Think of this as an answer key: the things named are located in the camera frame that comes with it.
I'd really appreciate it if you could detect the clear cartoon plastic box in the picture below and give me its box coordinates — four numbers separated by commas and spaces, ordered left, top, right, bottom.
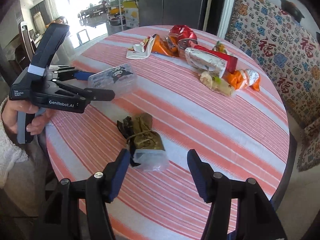
88, 63, 138, 98

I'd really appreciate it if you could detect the crushed red can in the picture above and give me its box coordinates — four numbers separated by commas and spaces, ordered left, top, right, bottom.
167, 25, 198, 53

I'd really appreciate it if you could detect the orange silver snack wrapper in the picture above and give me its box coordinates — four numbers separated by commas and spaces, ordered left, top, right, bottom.
223, 69, 260, 92

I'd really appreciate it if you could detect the red snack bar wrapper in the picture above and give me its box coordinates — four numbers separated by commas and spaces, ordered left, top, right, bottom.
193, 44, 238, 74

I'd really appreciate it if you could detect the left hand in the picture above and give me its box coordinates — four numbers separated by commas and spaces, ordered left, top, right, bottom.
1, 100, 55, 135

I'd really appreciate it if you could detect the leaf wrapped packet in bag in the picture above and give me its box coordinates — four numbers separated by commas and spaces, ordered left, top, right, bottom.
117, 112, 169, 172

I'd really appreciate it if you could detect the orange striped tablecloth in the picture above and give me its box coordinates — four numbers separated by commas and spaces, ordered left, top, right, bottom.
46, 43, 290, 239

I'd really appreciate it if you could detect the orange white chip bag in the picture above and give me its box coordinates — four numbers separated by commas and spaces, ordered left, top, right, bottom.
126, 34, 179, 60

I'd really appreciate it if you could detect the yellow cardboard box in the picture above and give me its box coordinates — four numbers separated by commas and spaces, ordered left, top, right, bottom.
123, 0, 139, 28

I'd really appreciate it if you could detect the patterned fu blanket small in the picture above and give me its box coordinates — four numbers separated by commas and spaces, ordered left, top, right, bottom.
297, 118, 320, 172

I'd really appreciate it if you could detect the pale food in clear bag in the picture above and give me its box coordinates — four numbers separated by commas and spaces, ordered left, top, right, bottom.
199, 71, 235, 96

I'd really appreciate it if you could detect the grey refrigerator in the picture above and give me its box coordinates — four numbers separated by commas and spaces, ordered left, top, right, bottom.
138, 0, 208, 30

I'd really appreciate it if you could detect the silver foil snack bag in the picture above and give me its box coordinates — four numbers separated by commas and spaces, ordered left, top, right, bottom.
184, 47, 227, 78

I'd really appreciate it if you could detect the yellow green crumpled wrapper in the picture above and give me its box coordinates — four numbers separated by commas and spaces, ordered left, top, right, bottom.
213, 41, 228, 54

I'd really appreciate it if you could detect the patterned fu blanket large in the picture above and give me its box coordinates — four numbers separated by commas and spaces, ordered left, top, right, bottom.
225, 0, 319, 127

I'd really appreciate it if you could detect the black cooking pot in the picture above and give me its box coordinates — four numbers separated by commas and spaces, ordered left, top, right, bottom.
280, 0, 304, 23

